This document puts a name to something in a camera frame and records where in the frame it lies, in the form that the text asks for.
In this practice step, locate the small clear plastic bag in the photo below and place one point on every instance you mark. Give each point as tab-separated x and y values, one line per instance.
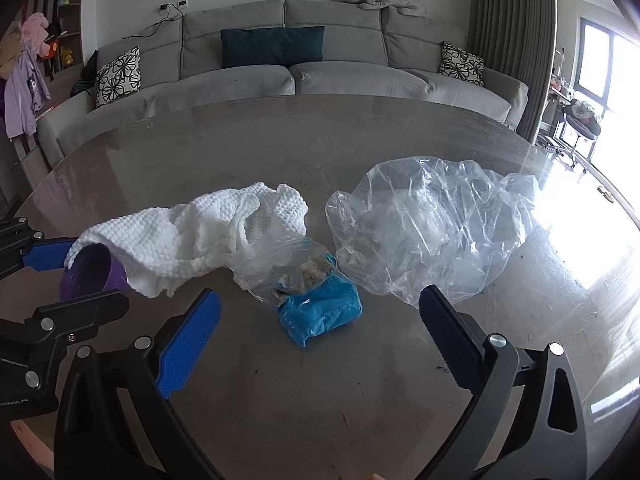
300	270

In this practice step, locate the large clear plastic bag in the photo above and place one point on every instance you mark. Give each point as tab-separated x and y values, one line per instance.
430	220

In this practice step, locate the wooden wall shelf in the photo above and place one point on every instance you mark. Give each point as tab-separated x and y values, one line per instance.
67	20

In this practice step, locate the blue packet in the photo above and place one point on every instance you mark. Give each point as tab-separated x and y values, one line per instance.
320	315

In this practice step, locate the floral black white pillow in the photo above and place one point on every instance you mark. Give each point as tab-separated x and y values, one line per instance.
117	77
461	63

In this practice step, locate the grey fabric sofa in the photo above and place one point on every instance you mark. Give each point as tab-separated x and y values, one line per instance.
350	85

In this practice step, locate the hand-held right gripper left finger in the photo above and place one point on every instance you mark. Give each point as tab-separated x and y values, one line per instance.
187	345

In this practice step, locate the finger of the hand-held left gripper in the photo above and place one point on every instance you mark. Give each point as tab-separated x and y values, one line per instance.
42	255
75	317

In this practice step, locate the chair with clutter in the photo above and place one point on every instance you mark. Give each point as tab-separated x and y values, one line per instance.
582	120

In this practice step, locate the pink garment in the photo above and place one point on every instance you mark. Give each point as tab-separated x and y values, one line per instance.
35	30

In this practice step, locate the purple cup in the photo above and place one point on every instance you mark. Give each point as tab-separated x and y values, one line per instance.
85	272

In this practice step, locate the grey plush toy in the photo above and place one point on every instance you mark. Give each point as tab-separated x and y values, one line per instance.
385	0

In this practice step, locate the grey brown curtain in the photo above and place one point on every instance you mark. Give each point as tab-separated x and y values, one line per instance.
510	35

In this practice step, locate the teal rectangular pillow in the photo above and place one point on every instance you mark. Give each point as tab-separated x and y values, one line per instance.
272	46

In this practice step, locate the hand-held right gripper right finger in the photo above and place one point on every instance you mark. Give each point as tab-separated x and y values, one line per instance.
450	340

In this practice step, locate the dark cloth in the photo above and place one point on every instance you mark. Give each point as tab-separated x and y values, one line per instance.
85	77

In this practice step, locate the purple garment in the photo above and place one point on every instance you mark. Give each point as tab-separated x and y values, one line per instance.
25	95

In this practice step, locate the large window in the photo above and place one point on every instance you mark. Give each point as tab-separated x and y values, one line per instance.
615	65

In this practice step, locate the white paper towel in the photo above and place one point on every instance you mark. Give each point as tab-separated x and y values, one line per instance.
200	230

